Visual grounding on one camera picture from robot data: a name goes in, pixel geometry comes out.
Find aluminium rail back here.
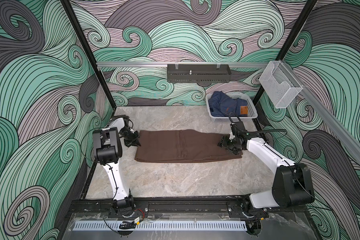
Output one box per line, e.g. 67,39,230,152
96,61,269,69

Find black perforated metal tray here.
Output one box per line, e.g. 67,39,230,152
167,65,232,84

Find white slotted cable duct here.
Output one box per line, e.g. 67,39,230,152
73,220,247,231

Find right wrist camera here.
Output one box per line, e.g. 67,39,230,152
230,122,247,137

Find blue jeans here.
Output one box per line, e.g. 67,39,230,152
208,92,249,117

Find white mesh wall holder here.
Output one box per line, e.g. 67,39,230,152
259,61,303,109

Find aluminium rail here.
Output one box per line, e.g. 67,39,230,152
96,61,269,69
281,61,360,165

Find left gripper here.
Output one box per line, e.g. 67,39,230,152
119,129,140,148

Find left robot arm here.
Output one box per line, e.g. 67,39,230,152
93,115,141,214

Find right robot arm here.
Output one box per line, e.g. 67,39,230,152
218,137,315,209

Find white plastic basket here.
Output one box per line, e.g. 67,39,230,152
206,92,258,122

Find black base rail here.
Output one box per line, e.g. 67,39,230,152
69,195,307,219

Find brown trousers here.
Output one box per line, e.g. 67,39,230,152
135,130,243,163

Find aluminium rail right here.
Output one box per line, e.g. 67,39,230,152
281,61,360,165

